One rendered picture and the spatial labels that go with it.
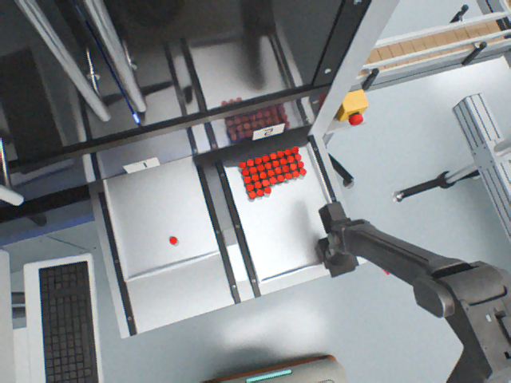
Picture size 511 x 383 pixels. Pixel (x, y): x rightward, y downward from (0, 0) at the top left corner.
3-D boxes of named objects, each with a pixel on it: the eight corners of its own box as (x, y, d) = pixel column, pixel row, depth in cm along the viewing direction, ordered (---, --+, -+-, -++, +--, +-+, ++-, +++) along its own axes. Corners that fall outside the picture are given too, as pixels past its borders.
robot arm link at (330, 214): (335, 244, 91) (373, 234, 92) (318, 196, 95) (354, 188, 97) (323, 260, 101) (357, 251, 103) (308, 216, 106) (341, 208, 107)
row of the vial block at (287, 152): (237, 167, 125) (238, 162, 120) (295, 150, 127) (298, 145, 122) (239, 174, 124) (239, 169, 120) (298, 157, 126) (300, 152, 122)
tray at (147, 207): (101, 166, 123) (97, 162, 120) (188, 143, 126) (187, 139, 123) (127, 282, 115) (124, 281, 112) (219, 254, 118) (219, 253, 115)
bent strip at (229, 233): (223, 232, 120) (223, 229, 114) (233, 229, 120) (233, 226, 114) (236, 282, 116) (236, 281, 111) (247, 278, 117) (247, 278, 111)
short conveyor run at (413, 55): (313, 111, 135) (323, 87, 119) (298, 69, 138) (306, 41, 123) (501, 62, 143) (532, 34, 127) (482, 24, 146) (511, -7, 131)
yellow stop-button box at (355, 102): (330, 100, 123) (336, 88, 116) (353, 94, 124) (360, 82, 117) (338, 124, 121) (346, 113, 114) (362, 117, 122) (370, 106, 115)
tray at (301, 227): (223, 170, 124) (223, 166, 121) (307, 146, 127) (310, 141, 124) (259, 284, 117) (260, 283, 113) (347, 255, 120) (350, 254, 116)
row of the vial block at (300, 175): (244, 188, 123) (244, 184, 119) (303, 171, 125) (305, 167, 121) (247, 195, 123) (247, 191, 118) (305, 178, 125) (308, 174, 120)
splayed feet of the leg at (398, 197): (389, 191, 217) (399, 184, 204) (474, 166, 223) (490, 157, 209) (394, 206, 215) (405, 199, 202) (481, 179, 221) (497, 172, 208)
